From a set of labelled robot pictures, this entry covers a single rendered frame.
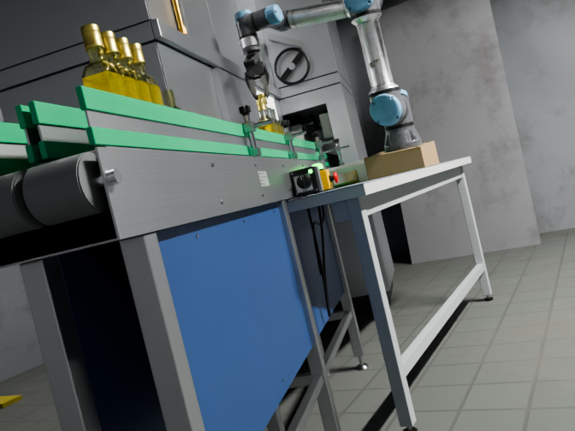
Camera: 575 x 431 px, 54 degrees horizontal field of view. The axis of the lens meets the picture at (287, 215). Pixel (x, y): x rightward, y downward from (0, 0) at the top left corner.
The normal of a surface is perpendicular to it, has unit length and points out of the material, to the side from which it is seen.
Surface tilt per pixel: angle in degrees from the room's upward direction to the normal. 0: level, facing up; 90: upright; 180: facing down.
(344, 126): 90
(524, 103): 90
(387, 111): 102
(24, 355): 90
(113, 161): 90
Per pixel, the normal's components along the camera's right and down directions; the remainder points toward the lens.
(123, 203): 0.95, -0.22
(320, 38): -0.22, 0.08
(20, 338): 0.85, -0.19
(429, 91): -0.50, 0.00
